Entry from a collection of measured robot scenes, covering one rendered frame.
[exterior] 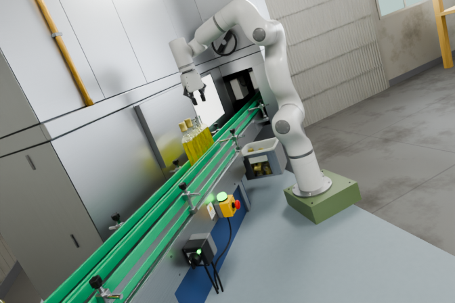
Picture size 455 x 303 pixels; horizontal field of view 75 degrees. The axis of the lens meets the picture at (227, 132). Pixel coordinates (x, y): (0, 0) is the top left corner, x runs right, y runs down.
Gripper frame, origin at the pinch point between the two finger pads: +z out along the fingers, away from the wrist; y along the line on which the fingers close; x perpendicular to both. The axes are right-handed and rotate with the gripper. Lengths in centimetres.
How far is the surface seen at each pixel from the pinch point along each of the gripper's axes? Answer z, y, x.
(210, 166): 28.3, 16.9, 16.2
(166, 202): 28, 46, 24
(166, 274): 40, 62, 44
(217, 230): 52, 30, 24
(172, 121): 7.1, 9.6, -17.8
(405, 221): 139, -108, 34
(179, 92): -5.4, -6.0, -26.8
